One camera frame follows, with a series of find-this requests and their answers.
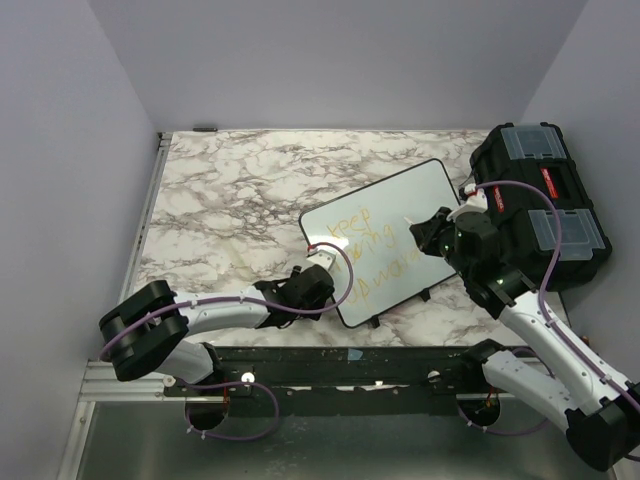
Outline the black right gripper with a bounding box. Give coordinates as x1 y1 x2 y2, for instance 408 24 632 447
412 205 474 279

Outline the white whiteboard with black frame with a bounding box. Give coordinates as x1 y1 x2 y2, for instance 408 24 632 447
299 159 459 328

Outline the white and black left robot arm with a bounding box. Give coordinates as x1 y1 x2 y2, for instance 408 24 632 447
99 265 335 395

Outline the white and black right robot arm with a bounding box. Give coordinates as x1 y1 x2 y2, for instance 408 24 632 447
409 207 639 472

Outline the blue tape piece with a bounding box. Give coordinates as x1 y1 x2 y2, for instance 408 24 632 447
347 348 364 362

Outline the black plastic toolbox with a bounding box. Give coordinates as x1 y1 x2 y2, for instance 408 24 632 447
470 122 612 292

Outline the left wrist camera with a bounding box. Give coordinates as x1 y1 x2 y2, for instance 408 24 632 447
306 242 337 272

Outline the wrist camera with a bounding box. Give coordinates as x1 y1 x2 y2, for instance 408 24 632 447
306 242 337 272
447 183 488 222

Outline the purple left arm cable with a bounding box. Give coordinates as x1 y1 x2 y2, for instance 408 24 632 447
98 242 356 442

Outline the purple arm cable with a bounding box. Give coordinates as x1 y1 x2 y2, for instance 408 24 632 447
98 242 356 442
457 180 640 464

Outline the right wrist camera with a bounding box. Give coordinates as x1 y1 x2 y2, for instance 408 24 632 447
447 183 488 222

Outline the aluminium frame profile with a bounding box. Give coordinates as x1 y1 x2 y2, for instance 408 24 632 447
54 132 174 480

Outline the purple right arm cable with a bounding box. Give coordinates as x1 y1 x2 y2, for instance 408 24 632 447
457 180 640 464

